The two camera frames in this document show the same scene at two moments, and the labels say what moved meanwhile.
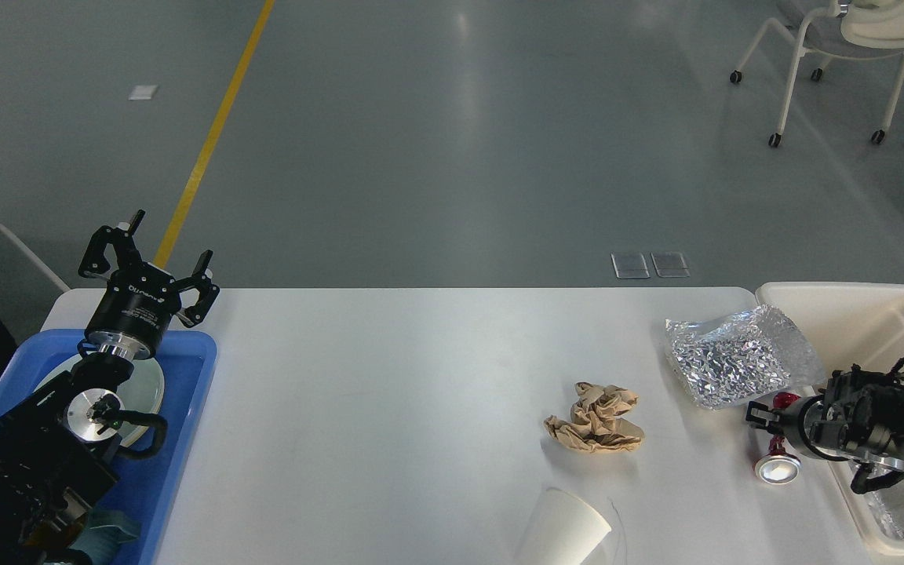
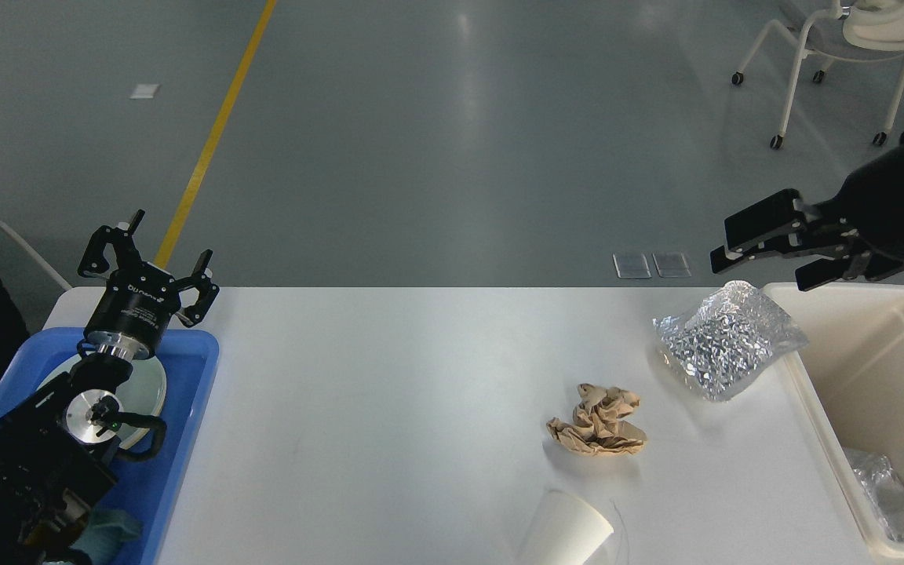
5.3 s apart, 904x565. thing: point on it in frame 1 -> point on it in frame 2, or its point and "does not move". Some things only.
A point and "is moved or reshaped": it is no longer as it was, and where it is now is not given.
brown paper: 592,424 does not move
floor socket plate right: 670,264 does not move
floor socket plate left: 630,265 does not move
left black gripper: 131,314 does not move
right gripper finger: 760,415 -> 854,266
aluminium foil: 741,359 is moved or reshaped
